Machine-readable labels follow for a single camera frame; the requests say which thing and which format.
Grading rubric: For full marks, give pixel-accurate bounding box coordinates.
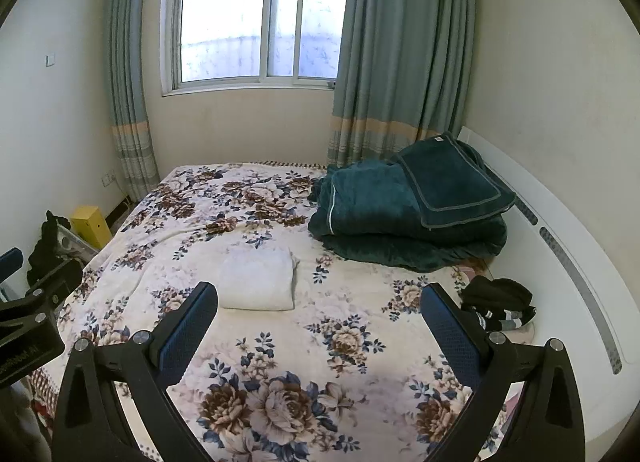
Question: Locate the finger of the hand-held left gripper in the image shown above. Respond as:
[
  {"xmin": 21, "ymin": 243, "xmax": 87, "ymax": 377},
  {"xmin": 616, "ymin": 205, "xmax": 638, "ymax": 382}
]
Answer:
[
  {"xmin": 0, "ymin": 248, "xmax": 25, "ymax": 284},
  {"xmin": 0, "ymin": 258, "xmax": 84, "ymax": 329}
]

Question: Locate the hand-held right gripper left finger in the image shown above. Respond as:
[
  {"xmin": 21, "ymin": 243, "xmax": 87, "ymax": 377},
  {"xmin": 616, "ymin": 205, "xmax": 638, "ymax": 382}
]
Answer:
[{"xmin": 51, "ymin": 281, "xmax": 219, "ymax": 462}]

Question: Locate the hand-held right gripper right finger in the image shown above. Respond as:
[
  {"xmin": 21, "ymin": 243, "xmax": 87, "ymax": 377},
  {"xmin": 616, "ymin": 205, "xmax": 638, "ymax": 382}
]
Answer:
[{"xmin": 420, "ymin": 283, "xmax": 586, "ymax": 462}]

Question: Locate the white towel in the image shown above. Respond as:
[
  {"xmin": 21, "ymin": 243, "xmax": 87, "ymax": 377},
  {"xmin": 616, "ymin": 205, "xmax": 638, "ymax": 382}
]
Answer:
[{"xmin": 219, "ymin": 246, "xmax": 301, "ymax": 312}]

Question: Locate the black cloth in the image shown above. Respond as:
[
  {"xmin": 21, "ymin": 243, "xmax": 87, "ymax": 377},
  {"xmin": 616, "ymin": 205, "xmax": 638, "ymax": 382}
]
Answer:
[{"xmin": 27, "ymin": 210, "xmax": 76, "ymax": 288}]

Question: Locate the clear plastic bag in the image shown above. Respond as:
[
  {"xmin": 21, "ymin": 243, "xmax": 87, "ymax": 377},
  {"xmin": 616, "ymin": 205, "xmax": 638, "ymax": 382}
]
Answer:
[{"xmin": 56, "ymin": 226, "xmax": 99, "ymax": 264}]

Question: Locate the red patterned sheet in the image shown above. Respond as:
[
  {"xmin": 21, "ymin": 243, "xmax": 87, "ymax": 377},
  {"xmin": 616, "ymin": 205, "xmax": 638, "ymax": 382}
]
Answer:
[{"xmin": 27, "ymin": 367, "xmax": 67, "ymax": 443}]

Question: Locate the black garment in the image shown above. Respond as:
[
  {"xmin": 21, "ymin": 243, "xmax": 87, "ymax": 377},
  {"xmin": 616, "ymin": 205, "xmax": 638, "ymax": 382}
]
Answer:
[{"xmin": 459, "ymin": 276, "xmax": 534, "ymax": 317}]

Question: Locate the black striped sock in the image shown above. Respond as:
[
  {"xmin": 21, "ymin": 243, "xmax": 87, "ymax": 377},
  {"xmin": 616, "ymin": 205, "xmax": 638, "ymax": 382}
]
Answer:
[{"xmin": 472, "ymin": 308, "xmax": 537, "ymax": 333}]

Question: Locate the yellow box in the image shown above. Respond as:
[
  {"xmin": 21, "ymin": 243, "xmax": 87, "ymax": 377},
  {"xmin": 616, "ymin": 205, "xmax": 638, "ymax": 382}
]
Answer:
[{"xmin": 70, "ymin": 205, "xmax": 113, "ymax": 251}]

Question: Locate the floral printed blanket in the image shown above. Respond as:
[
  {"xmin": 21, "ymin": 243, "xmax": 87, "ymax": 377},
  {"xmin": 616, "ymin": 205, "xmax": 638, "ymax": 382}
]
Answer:
[{"xmin": 27, "ymin": 162, "xmax": 536, "ymax": 462}]

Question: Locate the dark green quilt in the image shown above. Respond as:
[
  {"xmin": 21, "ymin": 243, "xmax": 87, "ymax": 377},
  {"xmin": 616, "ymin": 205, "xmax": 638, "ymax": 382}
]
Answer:
[{"xmin": 307, "ymin": 159, "xmax": 509, "ymax": 273}]

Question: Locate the white bed headboard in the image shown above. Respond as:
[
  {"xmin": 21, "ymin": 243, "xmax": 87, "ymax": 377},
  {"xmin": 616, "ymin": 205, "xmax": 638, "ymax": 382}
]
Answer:
[{"xmin": 457, "ymin": 125, "xmax": 640, "ymax": 445}]

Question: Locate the dark green pillow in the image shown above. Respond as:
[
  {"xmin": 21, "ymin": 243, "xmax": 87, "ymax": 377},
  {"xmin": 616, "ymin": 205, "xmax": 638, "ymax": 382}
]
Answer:
[{"xmin": 390, "ymin": 132, "xmax": 518, "ymax": 231}]

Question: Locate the grey green curtain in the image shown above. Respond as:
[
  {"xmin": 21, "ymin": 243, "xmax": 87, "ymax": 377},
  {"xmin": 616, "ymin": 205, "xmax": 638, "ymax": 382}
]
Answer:
[
  {"xmin": 327, "ymin": 0, "xmax": 477, "ymax": 169},
  {"xmin": 102, "ymin": 0, "xmax": 162, "ymax": 204}
]

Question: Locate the white framed window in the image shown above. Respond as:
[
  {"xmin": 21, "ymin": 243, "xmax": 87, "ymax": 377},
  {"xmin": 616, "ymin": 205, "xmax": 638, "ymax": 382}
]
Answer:
[{"xmin": 161, "ymin": 0, "xmax": 354, "ymax": 98}]

